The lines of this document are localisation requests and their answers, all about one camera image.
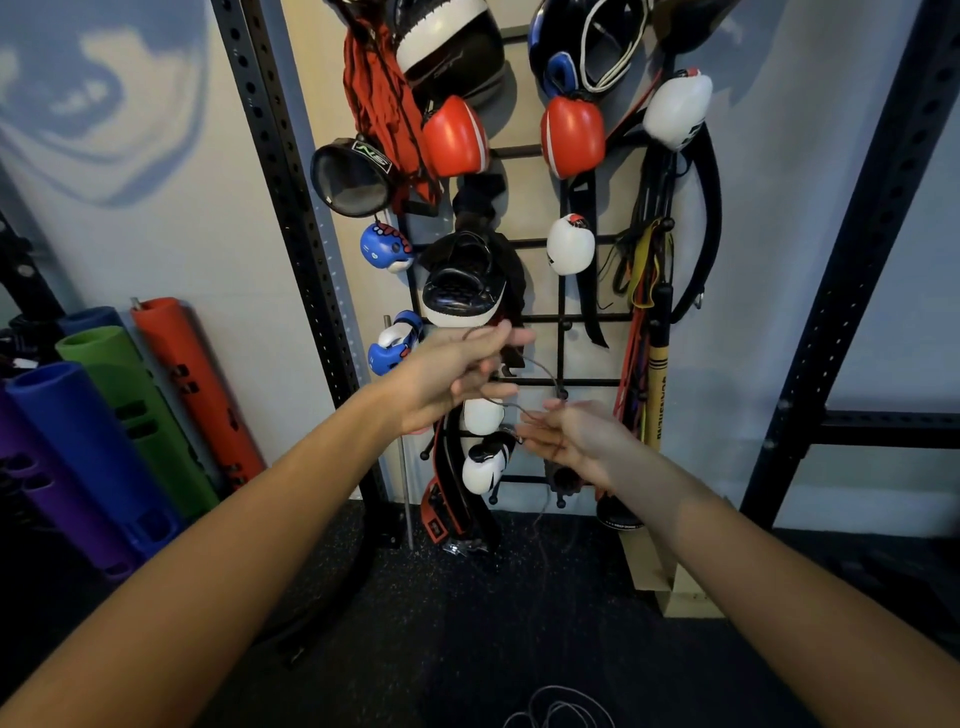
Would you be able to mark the person's right hand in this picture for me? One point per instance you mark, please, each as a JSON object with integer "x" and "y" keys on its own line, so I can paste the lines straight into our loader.
{"x": 581, "y": 442}

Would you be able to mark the person's left hand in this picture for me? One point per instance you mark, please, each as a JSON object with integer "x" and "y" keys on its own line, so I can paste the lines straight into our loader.
{"x": 431, "y": 379}

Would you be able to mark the person's right fingers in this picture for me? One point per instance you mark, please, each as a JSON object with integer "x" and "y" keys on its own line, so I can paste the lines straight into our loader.
{"x": 544, "y": 431}

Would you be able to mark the person's left fingers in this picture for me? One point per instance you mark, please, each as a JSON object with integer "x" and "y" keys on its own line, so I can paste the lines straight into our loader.
{"x": 495, "y": 352}

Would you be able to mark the person's left forearm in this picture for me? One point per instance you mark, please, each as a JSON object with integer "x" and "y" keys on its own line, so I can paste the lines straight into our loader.
{"x": 225, "y": 555}

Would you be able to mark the person's right forearm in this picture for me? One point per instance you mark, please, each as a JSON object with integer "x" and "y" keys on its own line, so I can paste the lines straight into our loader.
{"x": 780, "y": 600}

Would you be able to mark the white and black boxing glove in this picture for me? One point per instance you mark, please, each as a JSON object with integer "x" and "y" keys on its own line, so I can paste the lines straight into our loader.
{"x": 484, "y": 465}

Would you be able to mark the black white curved focus mitt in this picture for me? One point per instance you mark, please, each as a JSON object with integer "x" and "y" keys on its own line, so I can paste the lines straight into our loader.
{"x": 463, "y": 285}

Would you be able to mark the blue and white boxing glove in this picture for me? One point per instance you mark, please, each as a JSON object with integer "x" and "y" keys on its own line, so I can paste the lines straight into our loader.
{"x": 394, "y": 343}

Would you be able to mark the black and red belt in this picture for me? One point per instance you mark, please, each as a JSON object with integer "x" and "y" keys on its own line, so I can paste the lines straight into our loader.
{"x": 448, "y": 495}

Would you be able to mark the yellow and black stick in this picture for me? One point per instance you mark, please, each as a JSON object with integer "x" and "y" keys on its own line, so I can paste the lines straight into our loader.
{"x": 657, "y": 390}

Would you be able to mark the thin metal rod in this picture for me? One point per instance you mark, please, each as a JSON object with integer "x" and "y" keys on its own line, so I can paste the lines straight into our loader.
{"x": 405, "y": 487}

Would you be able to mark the blue patterned boxing glove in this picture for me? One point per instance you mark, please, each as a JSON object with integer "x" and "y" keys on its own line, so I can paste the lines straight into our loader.
{"x": 385, "y": 246}

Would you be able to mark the yellow and red resistance bands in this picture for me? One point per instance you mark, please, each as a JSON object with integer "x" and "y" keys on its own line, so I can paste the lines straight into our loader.
{"x": 643, "y": 270}

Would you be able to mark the wooden block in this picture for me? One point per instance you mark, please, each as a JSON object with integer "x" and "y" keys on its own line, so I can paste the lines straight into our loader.
{"x": 667, "y": 577}

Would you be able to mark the red boxing glove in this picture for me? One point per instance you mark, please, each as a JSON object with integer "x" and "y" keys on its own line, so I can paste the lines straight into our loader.
{"x": 572, "y": 136}
{"x": 455, "y": 139}

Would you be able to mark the black perforated rack upright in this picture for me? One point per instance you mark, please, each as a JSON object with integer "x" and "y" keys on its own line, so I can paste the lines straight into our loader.
{"x": 300, "y": 247}

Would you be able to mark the black round focus mitt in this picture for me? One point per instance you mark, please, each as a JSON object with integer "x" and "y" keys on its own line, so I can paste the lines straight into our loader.
{"x": 351, "y": 178}

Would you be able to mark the red hand wraps bundle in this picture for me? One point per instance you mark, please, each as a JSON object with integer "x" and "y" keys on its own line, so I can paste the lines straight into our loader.
{"x": 386, "y": 105}

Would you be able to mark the orange foam tube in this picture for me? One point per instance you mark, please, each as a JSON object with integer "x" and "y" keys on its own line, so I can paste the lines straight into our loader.
{"x": 199, "y": 390}

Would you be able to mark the large black white punch pad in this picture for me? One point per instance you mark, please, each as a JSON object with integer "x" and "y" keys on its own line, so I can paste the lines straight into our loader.
{"x": 448, "y": 41}

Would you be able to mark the black and blue headgear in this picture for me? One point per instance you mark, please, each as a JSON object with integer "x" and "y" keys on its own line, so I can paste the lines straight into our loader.
{"x": 581, "y": 41}

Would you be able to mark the black rack upright with crossbar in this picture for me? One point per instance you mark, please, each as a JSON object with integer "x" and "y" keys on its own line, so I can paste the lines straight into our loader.
{"x": 847, "y": 270}

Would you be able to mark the green foam tube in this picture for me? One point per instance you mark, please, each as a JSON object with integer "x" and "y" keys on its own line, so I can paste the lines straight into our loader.
{"x": 142, "y": 420}

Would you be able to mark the black padded gear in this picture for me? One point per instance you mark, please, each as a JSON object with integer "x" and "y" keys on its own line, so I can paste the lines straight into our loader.
{"x": 690, "y": 21}

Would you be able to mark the dark blue foam tube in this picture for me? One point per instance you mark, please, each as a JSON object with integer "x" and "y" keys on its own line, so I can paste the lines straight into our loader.
{"x": 88, "y": 319}

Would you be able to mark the purple foam tube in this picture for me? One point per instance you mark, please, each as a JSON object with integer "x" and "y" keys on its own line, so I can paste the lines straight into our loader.
{"x": 52, "y": 502}

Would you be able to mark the black wall grid rack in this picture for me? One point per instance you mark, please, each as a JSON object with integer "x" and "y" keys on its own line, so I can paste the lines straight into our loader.
{"x": 561, "y": 315}

